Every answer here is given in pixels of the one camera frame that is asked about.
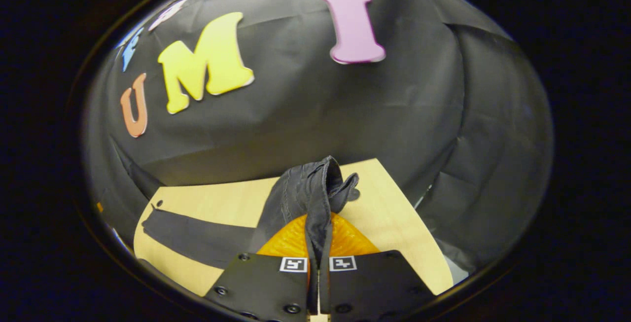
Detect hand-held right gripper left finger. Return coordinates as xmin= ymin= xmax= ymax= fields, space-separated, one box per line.
xmin=204 ymin=213 xmax=312 ymax=322

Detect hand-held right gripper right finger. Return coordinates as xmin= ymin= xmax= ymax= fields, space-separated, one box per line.
xmin=319 ymin=213 xmax=435 ymax=322

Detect dark grey jeans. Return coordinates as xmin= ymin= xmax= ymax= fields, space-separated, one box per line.
xmin=142 ymin=156 xmax=360 ymax=313

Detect black backdrop cloth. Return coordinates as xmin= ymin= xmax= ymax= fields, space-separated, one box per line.
xmin=81 ymin=0 xmax=554 ymax=274

